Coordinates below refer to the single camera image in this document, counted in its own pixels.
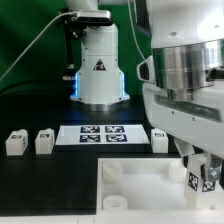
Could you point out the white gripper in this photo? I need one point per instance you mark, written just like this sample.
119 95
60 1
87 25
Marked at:
199 123

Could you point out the white square tabletop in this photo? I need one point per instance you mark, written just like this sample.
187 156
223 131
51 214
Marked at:
149 191

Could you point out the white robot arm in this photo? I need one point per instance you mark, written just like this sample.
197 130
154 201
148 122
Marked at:
183 78

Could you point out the white tag sheet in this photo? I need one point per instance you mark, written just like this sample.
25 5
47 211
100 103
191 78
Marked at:
101 134

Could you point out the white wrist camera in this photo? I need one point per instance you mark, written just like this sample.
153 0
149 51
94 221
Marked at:
145 70

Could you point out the black camera stand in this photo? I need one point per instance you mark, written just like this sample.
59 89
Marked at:
72 31

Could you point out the grey mounted camera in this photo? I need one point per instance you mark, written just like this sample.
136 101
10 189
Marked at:
99 16

